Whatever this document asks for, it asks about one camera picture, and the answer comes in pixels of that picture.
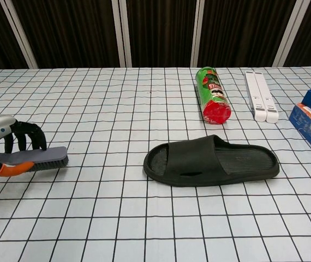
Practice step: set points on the grey scrubbing brush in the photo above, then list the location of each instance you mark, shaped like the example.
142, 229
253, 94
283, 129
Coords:
51, 154

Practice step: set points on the black rubber slipper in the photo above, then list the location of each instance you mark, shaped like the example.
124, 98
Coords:
193, 155

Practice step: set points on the dark folding partition screen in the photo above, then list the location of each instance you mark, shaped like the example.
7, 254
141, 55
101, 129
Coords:
71, 30

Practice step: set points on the white checkered tablecloth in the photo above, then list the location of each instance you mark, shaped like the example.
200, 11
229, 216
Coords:
117, 218

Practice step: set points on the green Pringles can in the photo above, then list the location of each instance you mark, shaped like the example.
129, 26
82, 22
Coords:
212, 92

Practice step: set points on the white folded stand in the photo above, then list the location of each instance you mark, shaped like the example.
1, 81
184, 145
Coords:
262, 95

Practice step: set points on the blue cardboard box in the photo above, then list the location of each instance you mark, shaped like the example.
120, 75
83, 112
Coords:
305, 128

